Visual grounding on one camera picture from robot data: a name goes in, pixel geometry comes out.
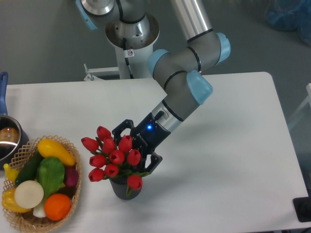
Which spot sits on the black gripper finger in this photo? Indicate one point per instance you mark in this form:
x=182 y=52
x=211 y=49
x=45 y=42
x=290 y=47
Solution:
x=155 y=161
x=126 y=124

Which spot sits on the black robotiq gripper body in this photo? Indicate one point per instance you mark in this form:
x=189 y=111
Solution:
x=149 y=134

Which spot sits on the red tulip bouquet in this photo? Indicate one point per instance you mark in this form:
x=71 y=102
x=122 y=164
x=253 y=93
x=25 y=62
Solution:
x=107 y=158

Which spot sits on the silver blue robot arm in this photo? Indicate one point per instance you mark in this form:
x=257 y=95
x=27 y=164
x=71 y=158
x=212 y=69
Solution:
x=132 y=32

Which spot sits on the dark grey ribbed vase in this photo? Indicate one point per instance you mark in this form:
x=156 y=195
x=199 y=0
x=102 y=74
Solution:
x=127 y=185

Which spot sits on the purple red onion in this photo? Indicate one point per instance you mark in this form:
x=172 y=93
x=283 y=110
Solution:
x=71 y=177

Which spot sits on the yellow squash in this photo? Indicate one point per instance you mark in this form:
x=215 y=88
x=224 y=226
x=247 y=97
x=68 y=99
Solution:
x=51 y=148

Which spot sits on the green lettuce leaf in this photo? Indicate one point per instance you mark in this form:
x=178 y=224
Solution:
x=50 y=175

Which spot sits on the orange fruit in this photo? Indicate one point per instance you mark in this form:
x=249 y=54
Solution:
x=57 y=206

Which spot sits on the green cucumber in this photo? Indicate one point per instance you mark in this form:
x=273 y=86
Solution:
x=29 y=170

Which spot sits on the white round radish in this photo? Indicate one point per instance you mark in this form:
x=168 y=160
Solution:
x=29 y=194

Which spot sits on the yellow banana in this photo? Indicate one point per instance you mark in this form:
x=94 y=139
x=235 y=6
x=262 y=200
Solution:
x=10 y=173

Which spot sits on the woven wicker basket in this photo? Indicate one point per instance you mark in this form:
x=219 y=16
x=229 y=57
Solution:
x=26 y=222

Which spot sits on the yellow bell pepper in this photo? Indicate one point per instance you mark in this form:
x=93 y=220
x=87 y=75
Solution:
x=9 y=203

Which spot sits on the black device at table edge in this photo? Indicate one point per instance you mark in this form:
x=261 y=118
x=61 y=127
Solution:
x=302 y=208

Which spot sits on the blue plastic bag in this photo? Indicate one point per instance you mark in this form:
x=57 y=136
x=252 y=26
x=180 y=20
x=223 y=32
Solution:
x=290 y=15

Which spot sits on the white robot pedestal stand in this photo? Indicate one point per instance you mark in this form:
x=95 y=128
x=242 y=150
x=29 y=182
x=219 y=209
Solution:
x=131 y=64

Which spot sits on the blue handled saucepan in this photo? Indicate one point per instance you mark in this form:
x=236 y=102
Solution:
x=12 y=136

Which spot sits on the white frame at right edge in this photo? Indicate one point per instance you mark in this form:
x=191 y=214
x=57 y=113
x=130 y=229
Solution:
x=303 y=108

